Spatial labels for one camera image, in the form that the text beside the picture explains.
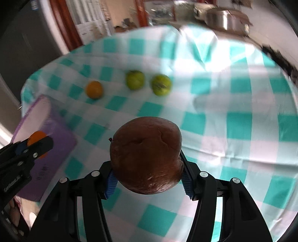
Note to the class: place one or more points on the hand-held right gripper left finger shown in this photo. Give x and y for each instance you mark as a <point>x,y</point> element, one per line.
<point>111,186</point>

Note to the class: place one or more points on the teal checkered tablecloth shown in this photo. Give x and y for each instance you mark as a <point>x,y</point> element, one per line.
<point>221,104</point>

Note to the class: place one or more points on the green round fruit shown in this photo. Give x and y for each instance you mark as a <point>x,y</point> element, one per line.
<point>161,85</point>
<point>134,80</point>

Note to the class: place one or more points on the small orange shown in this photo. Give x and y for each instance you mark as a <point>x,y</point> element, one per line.
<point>37,136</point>
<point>94,89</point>

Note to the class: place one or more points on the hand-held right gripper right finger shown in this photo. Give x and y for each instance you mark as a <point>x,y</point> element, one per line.
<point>187,186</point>

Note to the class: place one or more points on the purple plastic container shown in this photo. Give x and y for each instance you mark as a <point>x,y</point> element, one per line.
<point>58,144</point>

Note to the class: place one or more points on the white door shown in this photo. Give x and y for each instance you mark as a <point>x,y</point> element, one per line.
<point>93,18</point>

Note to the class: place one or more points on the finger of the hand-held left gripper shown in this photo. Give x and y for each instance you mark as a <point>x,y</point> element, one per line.
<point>40,146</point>
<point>21,147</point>

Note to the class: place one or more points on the person's left hand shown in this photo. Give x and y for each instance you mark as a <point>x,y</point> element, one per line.
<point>15,213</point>

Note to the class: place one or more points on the dark grey refrigerator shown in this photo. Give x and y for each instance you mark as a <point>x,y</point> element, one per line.
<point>25,41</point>

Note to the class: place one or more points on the wooden door frame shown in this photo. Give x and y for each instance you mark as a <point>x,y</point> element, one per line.
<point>65,21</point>

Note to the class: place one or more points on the steel cooking pot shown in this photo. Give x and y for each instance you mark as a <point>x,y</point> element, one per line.
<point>221,19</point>

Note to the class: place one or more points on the brown bread bun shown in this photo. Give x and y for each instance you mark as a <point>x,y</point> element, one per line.
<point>145,156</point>

